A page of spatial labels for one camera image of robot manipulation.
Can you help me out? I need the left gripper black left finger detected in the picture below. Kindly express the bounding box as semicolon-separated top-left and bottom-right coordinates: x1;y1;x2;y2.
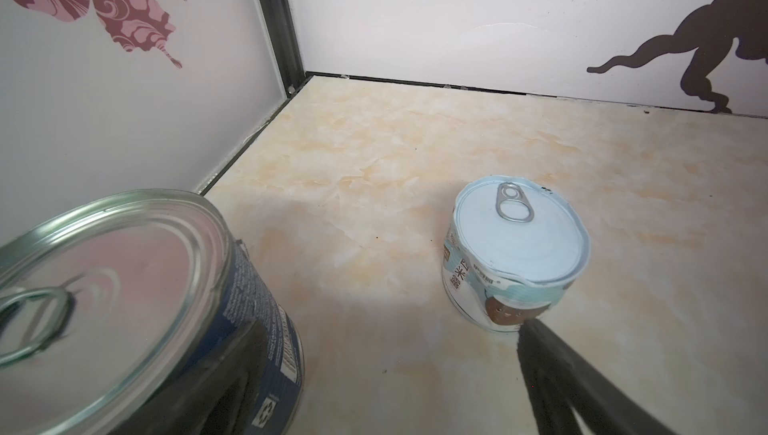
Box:
111;322;267;434

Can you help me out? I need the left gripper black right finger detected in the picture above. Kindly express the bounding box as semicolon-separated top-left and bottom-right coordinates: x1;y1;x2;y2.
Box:
517;319;672;434

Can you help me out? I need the tall blue labelled can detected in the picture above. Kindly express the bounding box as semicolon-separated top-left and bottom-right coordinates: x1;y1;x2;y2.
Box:
1;189;304;434

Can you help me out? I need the small light blue can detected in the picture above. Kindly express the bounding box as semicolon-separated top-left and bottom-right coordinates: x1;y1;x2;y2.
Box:
441;175;591;333

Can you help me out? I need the black corner frame post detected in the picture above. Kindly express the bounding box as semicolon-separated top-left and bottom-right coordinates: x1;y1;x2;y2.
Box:
259;0;307;98

